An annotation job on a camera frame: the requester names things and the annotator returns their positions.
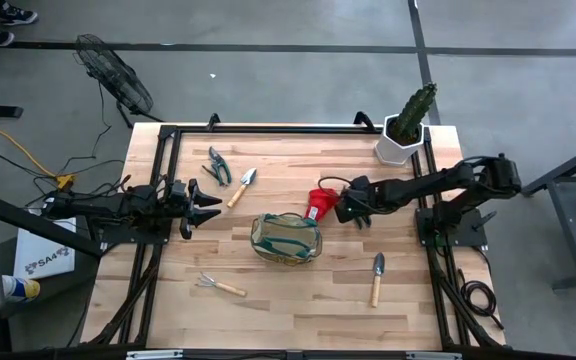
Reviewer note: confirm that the red gardening glove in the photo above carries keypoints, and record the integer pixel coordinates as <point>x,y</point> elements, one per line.
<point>320,202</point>

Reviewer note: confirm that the black metal stand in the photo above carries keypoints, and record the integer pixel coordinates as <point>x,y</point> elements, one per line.
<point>33,222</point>

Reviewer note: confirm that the black aluminium table frame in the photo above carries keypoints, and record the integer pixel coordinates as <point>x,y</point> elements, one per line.
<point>268,129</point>

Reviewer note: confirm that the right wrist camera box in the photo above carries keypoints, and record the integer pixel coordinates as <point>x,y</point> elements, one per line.
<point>359,183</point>

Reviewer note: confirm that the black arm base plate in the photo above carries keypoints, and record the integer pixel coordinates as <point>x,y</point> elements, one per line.
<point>118,235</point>
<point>468,235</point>

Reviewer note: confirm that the white printed cardboard box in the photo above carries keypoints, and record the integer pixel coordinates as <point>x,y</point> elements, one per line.
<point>43,250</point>

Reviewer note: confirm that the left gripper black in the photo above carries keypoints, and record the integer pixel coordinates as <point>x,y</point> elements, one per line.
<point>188,220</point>

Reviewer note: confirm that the beige green canvas gardening bag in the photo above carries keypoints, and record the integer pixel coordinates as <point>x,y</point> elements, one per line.
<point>283,240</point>

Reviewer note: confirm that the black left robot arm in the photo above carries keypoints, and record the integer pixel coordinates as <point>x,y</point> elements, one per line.
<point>108,205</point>

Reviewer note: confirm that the black floor fan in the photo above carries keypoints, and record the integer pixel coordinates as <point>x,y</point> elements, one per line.
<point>115,77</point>

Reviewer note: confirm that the green cactus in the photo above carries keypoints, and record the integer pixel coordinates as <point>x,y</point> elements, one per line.
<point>413,112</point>

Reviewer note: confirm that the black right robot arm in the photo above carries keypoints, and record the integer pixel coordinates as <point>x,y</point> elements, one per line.
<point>418,187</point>

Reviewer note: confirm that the black metal desk frame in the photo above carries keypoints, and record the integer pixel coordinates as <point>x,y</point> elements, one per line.
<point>568,225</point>

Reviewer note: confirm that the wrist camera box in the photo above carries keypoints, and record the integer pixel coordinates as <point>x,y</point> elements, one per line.
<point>359,183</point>
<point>177,190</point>

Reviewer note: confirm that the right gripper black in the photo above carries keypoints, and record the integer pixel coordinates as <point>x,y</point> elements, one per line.
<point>350,210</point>

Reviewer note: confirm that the white hexagonal plant pot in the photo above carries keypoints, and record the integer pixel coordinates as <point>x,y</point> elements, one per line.
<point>393,155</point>

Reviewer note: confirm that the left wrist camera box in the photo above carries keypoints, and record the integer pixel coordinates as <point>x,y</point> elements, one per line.
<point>177,190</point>

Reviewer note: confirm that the white yellow blue canister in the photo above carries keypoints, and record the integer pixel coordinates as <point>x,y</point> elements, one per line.
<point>20,289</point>

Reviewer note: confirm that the silver frame bracket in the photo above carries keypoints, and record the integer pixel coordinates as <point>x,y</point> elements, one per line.
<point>433,356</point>
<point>153,354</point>

